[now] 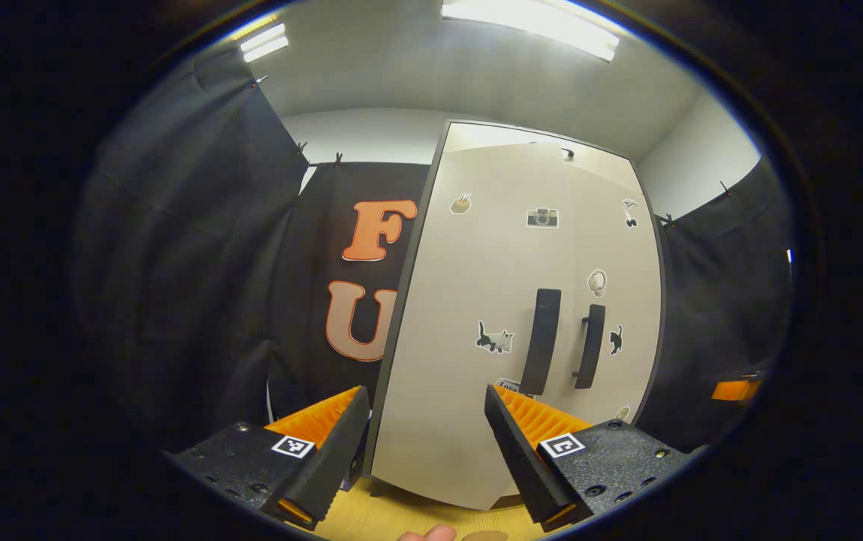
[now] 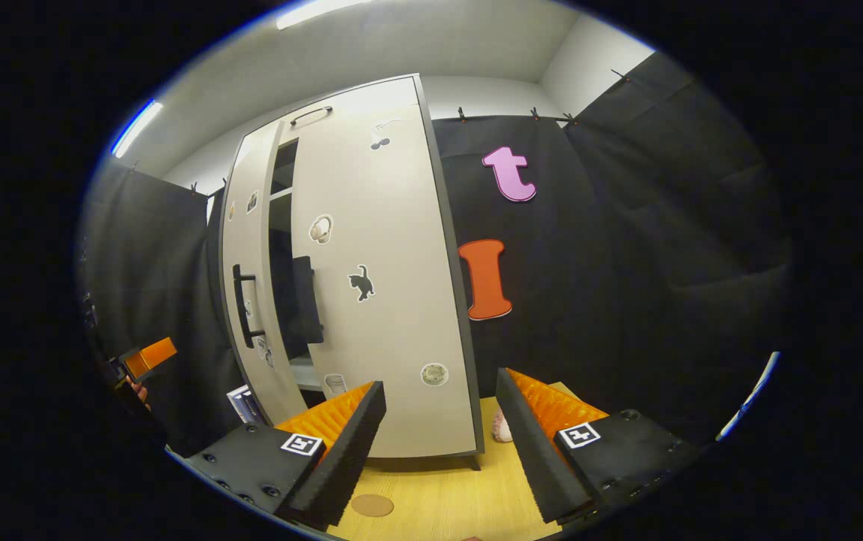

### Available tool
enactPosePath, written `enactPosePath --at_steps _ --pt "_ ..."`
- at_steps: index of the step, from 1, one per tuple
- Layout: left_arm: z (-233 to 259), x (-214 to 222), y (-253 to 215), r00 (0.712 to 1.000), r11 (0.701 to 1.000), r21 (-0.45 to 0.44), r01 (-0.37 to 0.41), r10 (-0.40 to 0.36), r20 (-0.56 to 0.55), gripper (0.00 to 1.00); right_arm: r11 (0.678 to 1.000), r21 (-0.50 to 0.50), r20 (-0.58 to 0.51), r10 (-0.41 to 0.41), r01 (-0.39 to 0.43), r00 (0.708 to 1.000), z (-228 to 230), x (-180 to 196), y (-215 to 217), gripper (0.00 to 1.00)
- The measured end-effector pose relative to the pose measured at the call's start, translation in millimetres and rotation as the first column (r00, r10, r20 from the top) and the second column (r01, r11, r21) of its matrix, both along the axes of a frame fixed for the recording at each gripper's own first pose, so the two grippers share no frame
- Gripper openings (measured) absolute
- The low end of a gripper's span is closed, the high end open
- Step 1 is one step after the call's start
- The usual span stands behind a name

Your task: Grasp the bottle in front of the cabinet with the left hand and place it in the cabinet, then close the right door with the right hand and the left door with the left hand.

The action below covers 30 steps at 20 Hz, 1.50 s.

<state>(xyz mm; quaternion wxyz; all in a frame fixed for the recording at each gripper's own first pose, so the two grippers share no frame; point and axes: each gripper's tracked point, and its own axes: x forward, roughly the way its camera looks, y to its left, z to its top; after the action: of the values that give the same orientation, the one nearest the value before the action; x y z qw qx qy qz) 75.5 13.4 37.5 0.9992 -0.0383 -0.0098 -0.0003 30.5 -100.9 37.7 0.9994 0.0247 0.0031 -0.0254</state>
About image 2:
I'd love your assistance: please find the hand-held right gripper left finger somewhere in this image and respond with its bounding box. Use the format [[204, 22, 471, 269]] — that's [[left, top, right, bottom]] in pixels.
[[185, 380, 388, 533]]

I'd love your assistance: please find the round wooden coaster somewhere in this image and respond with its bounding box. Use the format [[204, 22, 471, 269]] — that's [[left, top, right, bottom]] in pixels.
[[350, 494, 395, 518]]

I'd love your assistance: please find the black cabinet panel handle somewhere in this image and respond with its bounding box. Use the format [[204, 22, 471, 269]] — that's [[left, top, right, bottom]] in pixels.
[[288, 106, 334, 127]]

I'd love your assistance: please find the black door handle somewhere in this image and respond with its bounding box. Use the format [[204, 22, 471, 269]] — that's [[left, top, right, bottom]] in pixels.
[[232, 264, 267, 349], [292, 255, 325, 345]]

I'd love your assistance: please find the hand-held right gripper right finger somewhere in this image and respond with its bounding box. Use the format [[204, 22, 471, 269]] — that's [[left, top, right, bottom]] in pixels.
[[495, 367, 702, 526]]

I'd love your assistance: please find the blue white printed box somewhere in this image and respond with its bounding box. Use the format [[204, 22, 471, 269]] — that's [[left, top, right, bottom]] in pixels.
[[226, 384, 264, 426]]

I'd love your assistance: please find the white cabinet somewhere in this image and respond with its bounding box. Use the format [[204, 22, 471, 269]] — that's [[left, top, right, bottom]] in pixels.
[[217, 73, 486, 470]]

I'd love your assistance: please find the black backdrop cloth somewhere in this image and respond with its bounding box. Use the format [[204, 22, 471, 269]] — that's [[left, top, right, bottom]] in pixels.
[[431, 51, 792, 444], [77, 159, 246, 458]]

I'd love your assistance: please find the white cabinet door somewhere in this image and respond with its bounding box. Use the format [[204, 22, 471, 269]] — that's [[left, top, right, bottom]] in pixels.
[[219, 120, 310, 427], [290, 111, 477, 459]]

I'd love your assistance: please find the large ceiling light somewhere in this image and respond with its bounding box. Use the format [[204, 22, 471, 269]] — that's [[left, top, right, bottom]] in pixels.
[[275, 0, 379, 31]]

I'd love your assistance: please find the small ceiling light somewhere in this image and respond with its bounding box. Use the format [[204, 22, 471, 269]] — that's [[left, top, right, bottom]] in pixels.
[[110, 100, 164, 159]]

